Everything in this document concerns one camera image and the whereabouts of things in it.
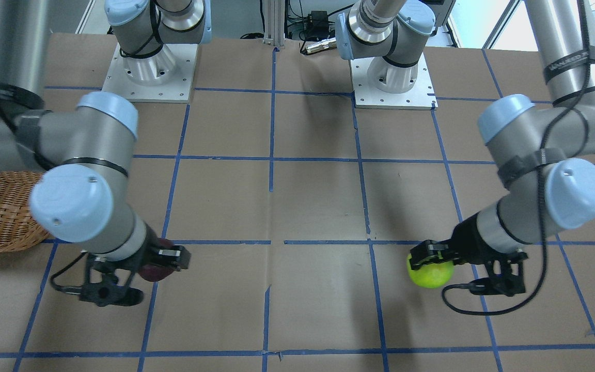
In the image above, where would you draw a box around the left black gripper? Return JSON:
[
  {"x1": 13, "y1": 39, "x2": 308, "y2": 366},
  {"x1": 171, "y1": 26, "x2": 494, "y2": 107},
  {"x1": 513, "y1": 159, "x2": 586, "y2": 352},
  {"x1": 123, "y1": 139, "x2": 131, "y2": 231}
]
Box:
[{"x1": 409, "y1": 212, "x2": 527, "y2": 297}]

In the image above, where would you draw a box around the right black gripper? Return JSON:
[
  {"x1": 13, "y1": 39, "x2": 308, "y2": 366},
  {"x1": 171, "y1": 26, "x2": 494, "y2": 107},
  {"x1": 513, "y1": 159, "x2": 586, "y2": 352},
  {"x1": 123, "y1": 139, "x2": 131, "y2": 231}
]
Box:
[{"x1": 79, "y1": 226, "x2": 191, "y2": 307}]

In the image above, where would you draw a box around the green apple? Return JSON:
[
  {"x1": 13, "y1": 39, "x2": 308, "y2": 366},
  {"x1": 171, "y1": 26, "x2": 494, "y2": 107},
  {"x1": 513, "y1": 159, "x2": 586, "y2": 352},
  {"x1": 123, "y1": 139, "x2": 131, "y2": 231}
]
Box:
[{"x1": 406, "y1": 254, "x2": 455, "y2": 289}]

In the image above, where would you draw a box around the dark purple apple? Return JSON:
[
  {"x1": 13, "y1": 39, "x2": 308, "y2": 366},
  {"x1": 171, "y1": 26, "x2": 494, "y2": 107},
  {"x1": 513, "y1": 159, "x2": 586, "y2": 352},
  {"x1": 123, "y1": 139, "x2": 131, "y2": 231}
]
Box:
[{"x1": 137, "y1": 263, "x2": 175, "y2": 282}]

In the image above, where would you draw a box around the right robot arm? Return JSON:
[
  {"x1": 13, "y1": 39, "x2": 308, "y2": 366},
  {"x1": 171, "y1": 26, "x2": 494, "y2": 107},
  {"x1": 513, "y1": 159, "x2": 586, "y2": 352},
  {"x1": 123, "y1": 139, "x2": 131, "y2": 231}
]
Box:
[{"x1": 0, "y1": 1, "x2": 191, "y2": 306}]

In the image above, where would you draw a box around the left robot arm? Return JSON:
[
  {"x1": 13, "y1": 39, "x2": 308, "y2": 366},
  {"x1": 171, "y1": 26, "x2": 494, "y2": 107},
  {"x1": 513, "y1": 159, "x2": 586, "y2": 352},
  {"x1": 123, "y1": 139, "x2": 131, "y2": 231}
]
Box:
[{"x1": 408, "y1": 1, "x2": 595, "y2": 296}]

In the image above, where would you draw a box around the wicker basket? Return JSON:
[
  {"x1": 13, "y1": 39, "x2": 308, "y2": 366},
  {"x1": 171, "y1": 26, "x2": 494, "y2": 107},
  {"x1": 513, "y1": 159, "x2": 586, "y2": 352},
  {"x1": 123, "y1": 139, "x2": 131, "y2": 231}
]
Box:
[{"x1": 0, "y1": 171, "x2": 51, "y2": 253}]

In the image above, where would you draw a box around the silver metal connector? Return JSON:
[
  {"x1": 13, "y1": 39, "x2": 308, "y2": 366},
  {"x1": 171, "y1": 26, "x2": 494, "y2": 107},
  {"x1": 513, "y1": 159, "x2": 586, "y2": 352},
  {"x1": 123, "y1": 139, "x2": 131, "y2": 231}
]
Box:
[{"x1": 300, "y1": 37, "x2": 337, "y2": 56}]

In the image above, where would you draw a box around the black power adapter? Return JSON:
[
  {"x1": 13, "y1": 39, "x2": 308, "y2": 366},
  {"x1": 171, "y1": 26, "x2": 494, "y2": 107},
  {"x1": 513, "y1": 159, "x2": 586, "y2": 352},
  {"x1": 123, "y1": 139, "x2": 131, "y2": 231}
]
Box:
[{"x1": 305, "y1": 10, "x2": 329, "y2": 33}]

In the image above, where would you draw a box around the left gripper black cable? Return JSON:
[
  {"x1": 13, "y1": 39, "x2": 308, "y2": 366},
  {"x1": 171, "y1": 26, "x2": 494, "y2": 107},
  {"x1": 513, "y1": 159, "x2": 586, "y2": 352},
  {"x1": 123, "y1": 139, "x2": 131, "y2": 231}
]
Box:
[{"x1": 441, "y1": 0, "x2": 592, "y2": 316}]

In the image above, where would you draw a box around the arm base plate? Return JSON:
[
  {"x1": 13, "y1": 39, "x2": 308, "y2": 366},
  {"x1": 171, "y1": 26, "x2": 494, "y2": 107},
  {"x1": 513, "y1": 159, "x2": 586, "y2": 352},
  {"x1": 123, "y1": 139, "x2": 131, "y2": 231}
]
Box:
[
  {"x1": 350, "y1": 54, "x2": 439, "y2": 110},
  {"x1": 102, "y1": 44, "x2": 199, "y2": 103}
]

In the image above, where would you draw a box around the aluminium frame post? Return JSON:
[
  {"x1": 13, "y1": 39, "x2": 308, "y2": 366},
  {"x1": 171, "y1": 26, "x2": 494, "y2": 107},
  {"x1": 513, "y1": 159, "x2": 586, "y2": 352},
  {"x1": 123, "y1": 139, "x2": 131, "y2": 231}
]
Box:
[{"x1": 260, "y1": 0, "x2": 287, "y2": 50}]

